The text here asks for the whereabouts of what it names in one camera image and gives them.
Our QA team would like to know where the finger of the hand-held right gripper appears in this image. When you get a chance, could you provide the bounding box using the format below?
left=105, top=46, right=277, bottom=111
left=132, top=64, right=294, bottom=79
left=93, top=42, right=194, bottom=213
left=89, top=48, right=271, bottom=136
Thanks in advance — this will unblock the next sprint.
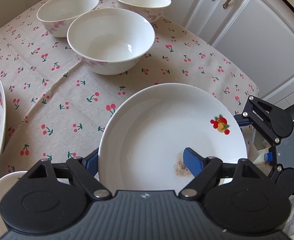
left=265, top=151, right=283, bottom=179
left=233, top=95, right=281, bottom=145

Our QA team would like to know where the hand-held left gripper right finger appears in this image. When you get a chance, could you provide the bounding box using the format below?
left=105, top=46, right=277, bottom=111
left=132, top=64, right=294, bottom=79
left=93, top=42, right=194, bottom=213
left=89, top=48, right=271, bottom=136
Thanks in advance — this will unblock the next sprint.
left=178, top=147, right=256, bottom=202

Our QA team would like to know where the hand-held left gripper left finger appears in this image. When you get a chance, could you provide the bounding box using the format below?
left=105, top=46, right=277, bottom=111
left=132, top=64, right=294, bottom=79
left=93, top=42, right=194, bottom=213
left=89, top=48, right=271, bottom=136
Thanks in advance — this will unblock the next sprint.
left=27, top=148, right=113, bottom=201

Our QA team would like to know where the white plate fruit print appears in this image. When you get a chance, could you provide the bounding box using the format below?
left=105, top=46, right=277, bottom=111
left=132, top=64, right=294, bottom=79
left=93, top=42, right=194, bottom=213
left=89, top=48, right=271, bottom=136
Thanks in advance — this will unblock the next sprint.
left=98, top=82, right=249, bottom=191

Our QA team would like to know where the white bowl pink floral print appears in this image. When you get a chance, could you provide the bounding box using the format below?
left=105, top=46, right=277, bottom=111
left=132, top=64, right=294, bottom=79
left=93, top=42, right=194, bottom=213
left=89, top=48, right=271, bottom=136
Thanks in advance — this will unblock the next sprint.
left=66, top=8, right=155, bottom=75
left=36, top=0, right=99, bottom=38
left=113, top=0, right=172, bottom=23

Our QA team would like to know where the cherry print tablecloth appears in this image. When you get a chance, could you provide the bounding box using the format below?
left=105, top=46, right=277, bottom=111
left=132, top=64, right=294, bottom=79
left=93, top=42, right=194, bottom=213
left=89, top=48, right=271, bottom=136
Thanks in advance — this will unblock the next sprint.
left=0, top=0, right=260, bottom=180

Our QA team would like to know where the white cabinet door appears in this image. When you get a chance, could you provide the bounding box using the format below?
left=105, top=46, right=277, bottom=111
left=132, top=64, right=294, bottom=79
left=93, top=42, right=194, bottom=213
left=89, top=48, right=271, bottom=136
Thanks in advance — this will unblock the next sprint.
left=209, top=0, right=294, bottom=102
left=181, top=0, right=241, bottom=42

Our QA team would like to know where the plain white plate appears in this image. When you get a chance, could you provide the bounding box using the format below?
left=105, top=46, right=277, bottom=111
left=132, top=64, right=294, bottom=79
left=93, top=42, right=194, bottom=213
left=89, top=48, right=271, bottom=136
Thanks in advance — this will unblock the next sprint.
left=0, top=170, right=30, bottom=240

